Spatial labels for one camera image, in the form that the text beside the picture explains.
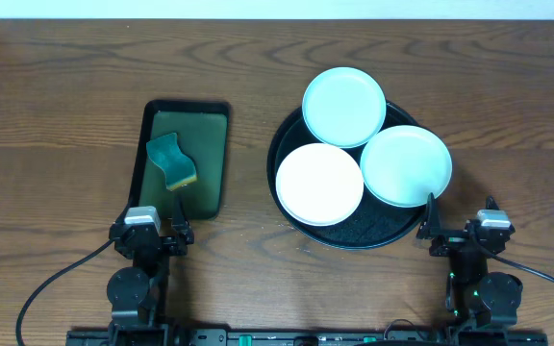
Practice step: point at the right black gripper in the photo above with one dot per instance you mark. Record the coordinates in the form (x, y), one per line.
(457, 238)

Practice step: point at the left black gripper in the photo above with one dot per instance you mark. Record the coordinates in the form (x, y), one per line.
(157, 242)

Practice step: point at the green yellow sponge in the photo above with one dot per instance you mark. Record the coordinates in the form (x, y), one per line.
(178, 168)

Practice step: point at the green plate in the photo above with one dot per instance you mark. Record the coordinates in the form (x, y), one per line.
(404, 164)
(344, 107)

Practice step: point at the pink white plate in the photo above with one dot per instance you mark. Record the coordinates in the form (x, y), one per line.
(319, 184)

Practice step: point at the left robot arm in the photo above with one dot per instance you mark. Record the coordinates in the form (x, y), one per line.
(138, 292)

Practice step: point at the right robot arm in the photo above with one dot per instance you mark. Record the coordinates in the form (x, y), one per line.
(484, 303)

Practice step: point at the black rectangular tray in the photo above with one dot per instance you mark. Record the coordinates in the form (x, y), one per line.
(201, 128)

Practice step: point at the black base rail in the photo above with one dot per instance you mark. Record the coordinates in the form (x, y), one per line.
(220, 337)

